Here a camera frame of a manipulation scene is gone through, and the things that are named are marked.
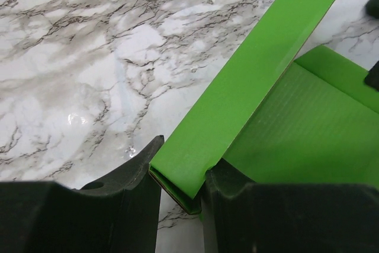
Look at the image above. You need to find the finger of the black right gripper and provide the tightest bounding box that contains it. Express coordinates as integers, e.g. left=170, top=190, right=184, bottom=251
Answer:
left=364, top=62, right=379, bottom=91
left=365, top=0, right=379, bottom=19

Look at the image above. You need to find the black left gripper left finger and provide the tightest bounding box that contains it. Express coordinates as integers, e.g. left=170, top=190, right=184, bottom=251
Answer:
left=1, top=135, right=164, bottom=252

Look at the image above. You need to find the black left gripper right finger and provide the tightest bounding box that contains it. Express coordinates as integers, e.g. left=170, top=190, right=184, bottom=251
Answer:
left=201, top=160, right=378, bottom=252

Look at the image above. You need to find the green paper box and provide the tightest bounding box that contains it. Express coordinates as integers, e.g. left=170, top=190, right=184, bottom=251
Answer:
left=149, top=0, right=378, bottom=214

